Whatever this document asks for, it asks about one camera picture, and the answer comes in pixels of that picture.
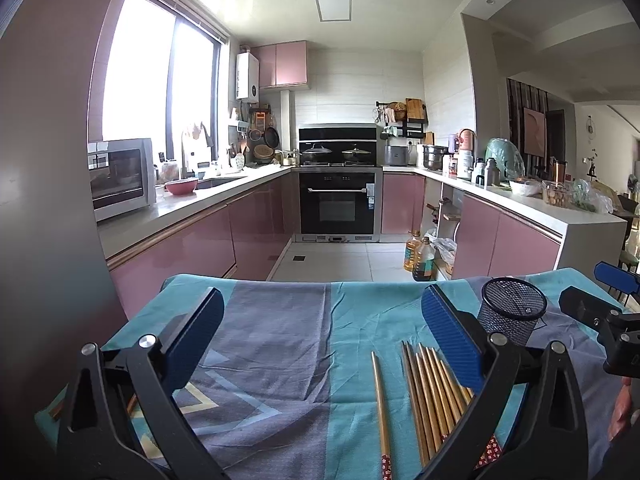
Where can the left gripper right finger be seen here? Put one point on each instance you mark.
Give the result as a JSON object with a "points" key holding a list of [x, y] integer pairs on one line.
{"points": [[548, 438]]}

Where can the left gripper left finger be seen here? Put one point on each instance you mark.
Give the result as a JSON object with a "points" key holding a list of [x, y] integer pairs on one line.
{"points": [[119, 419]]}

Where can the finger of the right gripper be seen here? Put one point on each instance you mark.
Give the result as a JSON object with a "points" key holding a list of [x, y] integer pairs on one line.
{"points": [[589, 310], [616, 278]]}

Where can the black mesh utensil cup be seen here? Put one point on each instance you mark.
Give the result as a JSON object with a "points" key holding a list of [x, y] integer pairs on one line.
{"points": [[512, 307]]}

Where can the single wooden chopstick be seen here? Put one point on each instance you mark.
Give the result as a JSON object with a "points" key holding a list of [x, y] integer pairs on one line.
{"points": [[383, 433]]}

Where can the person's right hand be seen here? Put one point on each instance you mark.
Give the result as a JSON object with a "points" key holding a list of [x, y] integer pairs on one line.
{"points": [[624, 413]]}

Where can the clear snack container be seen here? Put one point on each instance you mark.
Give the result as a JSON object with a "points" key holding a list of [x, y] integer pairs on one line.
{"points": [[555, 194]]}

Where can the white bowl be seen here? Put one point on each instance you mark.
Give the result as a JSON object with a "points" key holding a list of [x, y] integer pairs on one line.
{"points": [[525, 187]]}

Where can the dark sauce bottle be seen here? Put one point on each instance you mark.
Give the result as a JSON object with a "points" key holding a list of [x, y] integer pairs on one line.
{"points": [[423, 266]]}

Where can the yellow cooking oil bottle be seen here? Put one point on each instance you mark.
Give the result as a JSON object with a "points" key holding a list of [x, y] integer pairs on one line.
{"points": [[412, 248]]}

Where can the pink kettle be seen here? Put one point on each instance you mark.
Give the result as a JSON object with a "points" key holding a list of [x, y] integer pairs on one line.
{"points": [[466, 140]]}

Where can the teal grey tablecloth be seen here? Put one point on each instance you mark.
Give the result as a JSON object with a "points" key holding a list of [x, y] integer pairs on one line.
{"points": [[285, 389]]}

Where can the steel stock pot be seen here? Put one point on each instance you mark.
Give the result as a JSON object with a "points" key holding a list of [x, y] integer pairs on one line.
{"points": [[433, 156]]}

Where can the white microwave oven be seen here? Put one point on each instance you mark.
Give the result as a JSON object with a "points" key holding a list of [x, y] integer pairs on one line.
{"points": [[122, 176]]}

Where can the red bowl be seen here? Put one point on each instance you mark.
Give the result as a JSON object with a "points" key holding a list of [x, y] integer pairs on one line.
{"points": [[181, 187]]}

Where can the black built-in oven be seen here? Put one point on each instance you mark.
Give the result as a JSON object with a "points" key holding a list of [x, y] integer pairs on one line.
{"points": [[340, 203]]}

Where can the black pot with lid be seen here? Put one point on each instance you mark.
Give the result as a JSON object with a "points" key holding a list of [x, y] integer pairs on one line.
{"points": [[358, 156]]}

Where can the black range hood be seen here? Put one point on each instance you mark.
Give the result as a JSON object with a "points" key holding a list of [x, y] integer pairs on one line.
{"points": [[328, 134]]}

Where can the black wok with lid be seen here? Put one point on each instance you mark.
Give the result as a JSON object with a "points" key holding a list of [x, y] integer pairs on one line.
{"points": [[315, 155]]}

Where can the white water heater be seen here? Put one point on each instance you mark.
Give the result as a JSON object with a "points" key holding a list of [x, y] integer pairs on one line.
{"points": [[247, 78]]}

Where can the ceiling light panel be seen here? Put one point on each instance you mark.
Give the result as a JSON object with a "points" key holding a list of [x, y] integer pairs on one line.
{"points": [[330, 11]]}

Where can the black wall shelf rack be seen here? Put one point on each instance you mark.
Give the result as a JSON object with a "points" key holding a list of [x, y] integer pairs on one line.
{"points": [[402, 119]]}

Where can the pink wall cabinet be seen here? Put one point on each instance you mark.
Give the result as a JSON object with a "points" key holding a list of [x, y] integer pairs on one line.
{"points": [[282, 66]]}

